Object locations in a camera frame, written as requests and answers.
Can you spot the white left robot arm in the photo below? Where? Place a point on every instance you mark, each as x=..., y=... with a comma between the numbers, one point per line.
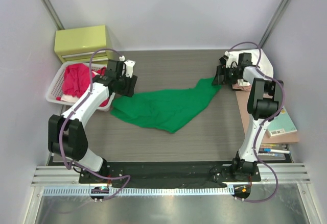
x=66, y=132

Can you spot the white folded t shirt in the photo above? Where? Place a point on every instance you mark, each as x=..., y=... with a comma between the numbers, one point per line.
x=264, y=64

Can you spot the white plastic laundry basket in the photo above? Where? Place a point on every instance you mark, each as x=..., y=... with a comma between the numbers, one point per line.
x=55, y=88

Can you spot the red t shirt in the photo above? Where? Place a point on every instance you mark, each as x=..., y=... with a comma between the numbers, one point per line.
x=75, y=80

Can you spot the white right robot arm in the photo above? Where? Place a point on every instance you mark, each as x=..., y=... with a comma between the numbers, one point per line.
x=266, y=99

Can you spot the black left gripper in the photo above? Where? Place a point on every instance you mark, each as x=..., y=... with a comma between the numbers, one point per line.
x=129, y=91

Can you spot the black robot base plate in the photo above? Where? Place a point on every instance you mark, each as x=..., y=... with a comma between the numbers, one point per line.
x=176, y=174

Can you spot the teal paperback book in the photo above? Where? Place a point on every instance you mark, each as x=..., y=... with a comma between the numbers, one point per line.
x=281, y=125

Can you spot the white marker pen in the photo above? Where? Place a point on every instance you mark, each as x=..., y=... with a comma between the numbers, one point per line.
x=272, y=152

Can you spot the blue marker pen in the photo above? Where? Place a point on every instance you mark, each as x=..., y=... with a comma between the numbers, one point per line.
x=281, y=148

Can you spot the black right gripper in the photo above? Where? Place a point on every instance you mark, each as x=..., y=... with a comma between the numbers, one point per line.
x=221, y=70

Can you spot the green t shirt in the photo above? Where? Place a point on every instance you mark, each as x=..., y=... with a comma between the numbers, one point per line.
x=168, y=110

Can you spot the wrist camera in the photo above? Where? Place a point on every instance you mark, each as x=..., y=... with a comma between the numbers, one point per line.
x=128, y=66
x=226, y=59

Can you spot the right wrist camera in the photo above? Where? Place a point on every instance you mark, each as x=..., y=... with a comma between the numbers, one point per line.
x=226, y=59

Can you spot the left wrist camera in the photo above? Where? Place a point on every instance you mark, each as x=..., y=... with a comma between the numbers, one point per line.
x=128, y=66

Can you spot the yellow green drawer cabinet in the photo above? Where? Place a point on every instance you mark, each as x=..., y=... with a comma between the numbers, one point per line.
x=80, y=43

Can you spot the pink folded t shirt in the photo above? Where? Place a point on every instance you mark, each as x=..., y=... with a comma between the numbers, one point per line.
x=241, y=85

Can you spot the pink desk mat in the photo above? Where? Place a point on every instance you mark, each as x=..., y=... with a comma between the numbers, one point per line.
x=242, y=98

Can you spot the aluminium slotted rail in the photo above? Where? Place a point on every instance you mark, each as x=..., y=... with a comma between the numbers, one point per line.
x=103, y=191

